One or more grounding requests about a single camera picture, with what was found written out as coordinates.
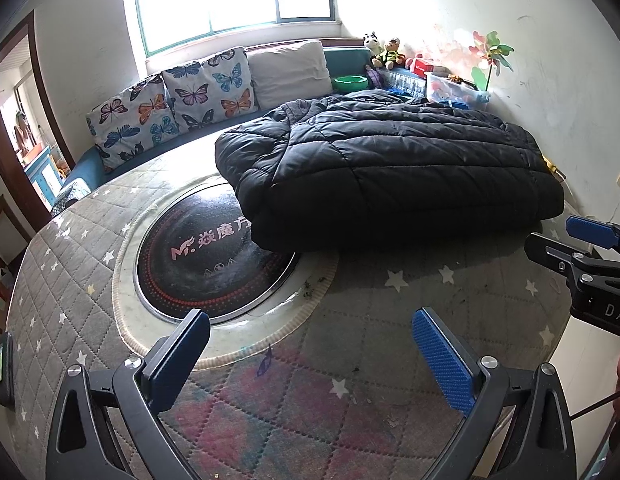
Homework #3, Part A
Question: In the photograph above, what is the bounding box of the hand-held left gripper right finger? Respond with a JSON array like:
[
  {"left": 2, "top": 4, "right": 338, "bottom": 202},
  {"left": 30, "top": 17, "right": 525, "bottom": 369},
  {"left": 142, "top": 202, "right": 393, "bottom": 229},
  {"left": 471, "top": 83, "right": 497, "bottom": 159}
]
[{"left": 411, "top": 307, "right": 577, "bottom": 480}]

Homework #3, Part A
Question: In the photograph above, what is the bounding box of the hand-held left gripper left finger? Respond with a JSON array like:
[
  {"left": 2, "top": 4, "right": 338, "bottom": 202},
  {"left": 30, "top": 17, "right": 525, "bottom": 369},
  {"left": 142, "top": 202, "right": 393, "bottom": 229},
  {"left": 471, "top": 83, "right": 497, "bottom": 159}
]
[{"left": 46, "top": 308, "right": 211, "bottom": 480}]

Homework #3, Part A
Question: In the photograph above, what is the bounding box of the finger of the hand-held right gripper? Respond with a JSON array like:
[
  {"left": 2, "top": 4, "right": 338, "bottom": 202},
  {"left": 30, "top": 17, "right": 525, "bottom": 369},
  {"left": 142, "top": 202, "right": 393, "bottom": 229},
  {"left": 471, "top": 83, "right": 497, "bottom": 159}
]
[
  {"left": 565, "top": 215, "right": 620, "bottom": 261},
  {"left": 524, "top": 232, "right": 620, "bottom": 287}
]

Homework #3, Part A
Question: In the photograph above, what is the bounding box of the black puffer jacket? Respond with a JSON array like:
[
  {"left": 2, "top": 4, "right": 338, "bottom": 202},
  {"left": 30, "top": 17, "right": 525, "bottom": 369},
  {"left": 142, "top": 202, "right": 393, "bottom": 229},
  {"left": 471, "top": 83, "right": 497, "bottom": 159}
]
[{"left": 214, "top": 87, "right": 566, "bottom": 253}]

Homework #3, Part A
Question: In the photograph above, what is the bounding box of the round black induction cooktop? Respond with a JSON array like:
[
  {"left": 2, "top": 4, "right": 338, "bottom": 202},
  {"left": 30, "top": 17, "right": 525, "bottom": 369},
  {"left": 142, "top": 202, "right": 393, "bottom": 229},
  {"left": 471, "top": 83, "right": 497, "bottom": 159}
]
[{"left": 134, "top": 182, "right": 301, "bottom": 322}]

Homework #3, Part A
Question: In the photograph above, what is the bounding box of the black device with green screen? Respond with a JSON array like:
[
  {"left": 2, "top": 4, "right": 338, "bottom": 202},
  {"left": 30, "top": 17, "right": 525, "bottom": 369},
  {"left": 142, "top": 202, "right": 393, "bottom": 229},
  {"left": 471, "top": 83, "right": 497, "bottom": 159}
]
[{"left": 0, "top": 331, "right": 15, "bottom": 408}]

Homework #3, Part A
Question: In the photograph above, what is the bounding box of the clear plastic storage box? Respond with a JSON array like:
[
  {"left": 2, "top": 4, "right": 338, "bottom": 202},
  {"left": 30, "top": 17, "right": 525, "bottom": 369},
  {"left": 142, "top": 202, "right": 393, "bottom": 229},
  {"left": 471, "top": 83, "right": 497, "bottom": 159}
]
[{"left": 424, "top": 71, "right": 491, "bottom": 111}]

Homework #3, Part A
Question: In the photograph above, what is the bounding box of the checked knit blanket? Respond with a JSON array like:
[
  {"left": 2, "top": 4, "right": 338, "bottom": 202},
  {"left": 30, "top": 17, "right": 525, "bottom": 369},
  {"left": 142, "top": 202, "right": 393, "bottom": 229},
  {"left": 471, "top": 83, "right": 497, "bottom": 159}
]
[{"left": 52, "top": 179, "right": 93, "bottom": 217}]

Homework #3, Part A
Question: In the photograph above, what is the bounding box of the colourful paper pinwheel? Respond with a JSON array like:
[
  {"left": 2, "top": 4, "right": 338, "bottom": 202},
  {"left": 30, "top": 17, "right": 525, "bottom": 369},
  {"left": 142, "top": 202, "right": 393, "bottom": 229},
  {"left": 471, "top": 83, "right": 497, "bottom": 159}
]
[{"left": 470, "top": 30, "right": 516, "bottom": 93}]

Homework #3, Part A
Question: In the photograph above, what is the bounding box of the blue sofa bench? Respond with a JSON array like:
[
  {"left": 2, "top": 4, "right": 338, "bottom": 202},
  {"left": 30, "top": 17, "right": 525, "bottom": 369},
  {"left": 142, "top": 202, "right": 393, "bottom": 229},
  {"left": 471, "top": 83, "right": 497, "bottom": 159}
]
[{"left": 52, "top": 46, "right": 391, "bottom": 216}]

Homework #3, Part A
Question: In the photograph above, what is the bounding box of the red box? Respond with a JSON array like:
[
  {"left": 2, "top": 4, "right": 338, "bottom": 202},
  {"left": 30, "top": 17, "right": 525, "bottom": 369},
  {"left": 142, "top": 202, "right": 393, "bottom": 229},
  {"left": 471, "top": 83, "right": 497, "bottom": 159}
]
[{"left": 407, "top": 56, "right": 448, "bottom": 77}]

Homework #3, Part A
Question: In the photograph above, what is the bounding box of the blue patterned cushion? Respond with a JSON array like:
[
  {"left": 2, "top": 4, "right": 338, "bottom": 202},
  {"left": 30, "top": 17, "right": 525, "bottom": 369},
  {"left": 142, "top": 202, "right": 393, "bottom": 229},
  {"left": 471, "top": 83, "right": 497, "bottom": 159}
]
[{"left": 380, "top": 67, "right": 428, "bottom": 98}]

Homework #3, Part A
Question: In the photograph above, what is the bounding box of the blue cabinet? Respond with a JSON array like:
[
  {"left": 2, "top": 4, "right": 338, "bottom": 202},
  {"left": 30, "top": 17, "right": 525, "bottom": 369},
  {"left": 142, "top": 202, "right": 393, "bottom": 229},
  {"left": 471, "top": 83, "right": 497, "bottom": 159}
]
[{"left": 24, "top": 145, "right": 60, "bottom": 198}]

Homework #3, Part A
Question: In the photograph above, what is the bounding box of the butterfly print pillow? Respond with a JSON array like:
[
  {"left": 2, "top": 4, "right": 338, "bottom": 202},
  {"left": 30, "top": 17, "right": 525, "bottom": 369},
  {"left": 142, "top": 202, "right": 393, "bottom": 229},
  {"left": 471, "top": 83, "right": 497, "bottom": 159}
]
[
  {"left": 162, "top": 46, "right": 255, "bottom": 133},
  {"left": 86, "top": 72, "right": 181, "bottom": 173}
]

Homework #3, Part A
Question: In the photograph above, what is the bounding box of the yellow vested plush toy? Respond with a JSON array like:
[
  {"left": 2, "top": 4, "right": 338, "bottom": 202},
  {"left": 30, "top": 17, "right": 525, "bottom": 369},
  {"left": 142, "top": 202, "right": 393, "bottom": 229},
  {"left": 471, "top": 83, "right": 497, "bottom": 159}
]
[{"left": 372, "top": 37, "right": 405, "bottom": 71}]

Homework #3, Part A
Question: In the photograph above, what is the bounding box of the green bowl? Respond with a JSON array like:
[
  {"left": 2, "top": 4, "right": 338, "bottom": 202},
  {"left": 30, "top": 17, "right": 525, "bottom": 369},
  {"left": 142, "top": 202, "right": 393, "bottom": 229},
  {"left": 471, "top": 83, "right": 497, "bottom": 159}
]
[{"left": 331, "top": 75, "right": 369, "bottom": 95}]

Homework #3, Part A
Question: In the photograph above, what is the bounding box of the panda plush toy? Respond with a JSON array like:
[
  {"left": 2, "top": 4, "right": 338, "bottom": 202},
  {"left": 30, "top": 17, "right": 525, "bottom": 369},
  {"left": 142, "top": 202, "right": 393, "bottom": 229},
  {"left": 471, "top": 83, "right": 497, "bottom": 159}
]
[{"left": 362, "top": 31, "right": 385, "bottom": 58}]

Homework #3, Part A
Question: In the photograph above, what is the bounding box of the white pillow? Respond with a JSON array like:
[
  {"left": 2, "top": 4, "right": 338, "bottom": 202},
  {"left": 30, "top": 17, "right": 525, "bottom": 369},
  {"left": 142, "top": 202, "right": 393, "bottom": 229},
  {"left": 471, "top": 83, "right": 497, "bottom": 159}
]
[{"left": 247, "top": 40, "right": 331, "bottom": 111}]

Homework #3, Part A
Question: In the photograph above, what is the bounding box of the yellow handled tool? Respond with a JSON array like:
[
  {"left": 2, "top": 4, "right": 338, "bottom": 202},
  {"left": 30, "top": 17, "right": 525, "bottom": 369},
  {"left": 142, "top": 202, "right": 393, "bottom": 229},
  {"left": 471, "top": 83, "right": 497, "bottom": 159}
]
[{"left": 542, "top": 156, "right": 566, "bottom": 181}]

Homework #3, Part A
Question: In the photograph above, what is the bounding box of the black cable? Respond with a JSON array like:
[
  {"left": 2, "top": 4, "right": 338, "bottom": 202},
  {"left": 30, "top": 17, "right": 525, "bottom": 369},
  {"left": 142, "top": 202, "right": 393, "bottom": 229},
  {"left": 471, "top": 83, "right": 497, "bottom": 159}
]
[{"left": 570, "top": 385, "right": 620, "bottom": 423}]

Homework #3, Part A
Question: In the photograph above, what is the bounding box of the brown wooden door frame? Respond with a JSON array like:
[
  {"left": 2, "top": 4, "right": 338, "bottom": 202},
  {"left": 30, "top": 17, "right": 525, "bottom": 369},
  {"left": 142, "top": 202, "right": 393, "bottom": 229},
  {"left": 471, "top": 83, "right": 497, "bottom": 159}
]
[{"left": 0, "top": 10, "right": 75, "bottom": 218}]

